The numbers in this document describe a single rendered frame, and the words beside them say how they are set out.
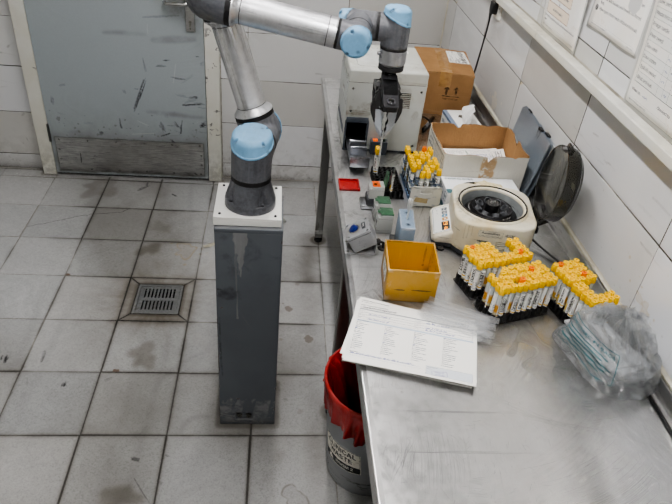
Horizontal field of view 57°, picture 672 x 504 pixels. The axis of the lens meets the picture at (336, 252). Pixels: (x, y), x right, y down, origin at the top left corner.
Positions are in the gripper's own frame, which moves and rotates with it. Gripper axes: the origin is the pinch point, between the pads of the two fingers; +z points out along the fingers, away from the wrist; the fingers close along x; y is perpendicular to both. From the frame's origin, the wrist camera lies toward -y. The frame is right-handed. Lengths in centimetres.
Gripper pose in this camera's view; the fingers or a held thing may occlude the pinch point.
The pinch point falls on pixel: (382, 133)
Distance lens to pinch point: 185.7
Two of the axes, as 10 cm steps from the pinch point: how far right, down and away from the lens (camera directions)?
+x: -9.9, -0.3, -1.1
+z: -0.9, 8.1, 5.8
